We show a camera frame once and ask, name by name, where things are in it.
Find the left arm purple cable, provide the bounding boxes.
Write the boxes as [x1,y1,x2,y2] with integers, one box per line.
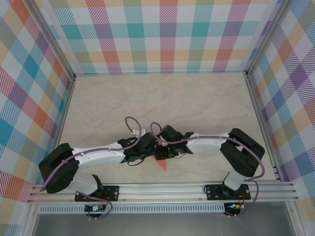
[39,116,148,220]

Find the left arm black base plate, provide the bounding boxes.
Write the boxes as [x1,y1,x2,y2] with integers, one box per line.
[74,185,120,203]

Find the slotted grey cable duct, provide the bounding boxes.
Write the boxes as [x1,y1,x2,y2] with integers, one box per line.
[38,203,226,214]

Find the aluminium side rail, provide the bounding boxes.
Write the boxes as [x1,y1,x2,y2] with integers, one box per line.
[246,72,283,182]
[54,76,77,152]

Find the grey metal shelf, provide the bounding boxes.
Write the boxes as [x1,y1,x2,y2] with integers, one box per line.
[31,212,296,236]

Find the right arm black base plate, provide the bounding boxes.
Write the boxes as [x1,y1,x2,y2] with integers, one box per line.
[205,184,252,201]

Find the left gripper thin black wire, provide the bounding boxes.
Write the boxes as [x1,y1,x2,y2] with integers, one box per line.
[127,157,146,167]

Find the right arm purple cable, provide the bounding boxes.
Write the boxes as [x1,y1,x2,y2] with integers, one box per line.
[150,121,266,219]

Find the thin aluminium wall rail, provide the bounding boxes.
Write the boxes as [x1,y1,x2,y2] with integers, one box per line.
[73,71,249,77]

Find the aluminium frame post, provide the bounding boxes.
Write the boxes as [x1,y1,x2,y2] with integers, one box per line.
[23,0,76,81]
[246,0,294,77]

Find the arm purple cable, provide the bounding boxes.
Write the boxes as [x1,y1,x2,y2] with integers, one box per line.
[39,116,148,220]
[150,121,266,219]

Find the wide aluminium mounting rail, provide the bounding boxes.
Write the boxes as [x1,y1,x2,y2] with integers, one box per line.
[27,181,300,204]

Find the pink paper sheet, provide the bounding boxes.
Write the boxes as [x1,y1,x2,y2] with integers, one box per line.
[154,154,168,171]

